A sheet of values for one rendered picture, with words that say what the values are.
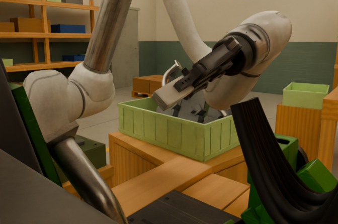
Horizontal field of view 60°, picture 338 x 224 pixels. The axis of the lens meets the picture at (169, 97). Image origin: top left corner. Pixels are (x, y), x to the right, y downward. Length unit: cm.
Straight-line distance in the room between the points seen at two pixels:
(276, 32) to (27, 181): 57
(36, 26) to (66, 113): 509
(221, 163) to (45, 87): 77
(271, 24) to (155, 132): 95
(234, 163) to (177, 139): 28
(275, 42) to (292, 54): 671
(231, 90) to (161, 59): 842
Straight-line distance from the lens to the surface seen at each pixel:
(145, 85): 643
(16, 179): 19
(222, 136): 138
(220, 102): 77
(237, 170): 143
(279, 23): 69
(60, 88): 105
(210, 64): 47
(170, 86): 45
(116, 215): 34
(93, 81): 113
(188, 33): 79
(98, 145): 111
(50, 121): 105
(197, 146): 131
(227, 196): 89
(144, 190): 86
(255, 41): 59
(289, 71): 740
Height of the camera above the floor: 132
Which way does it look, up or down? 11 degrees down
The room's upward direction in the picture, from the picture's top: straight up
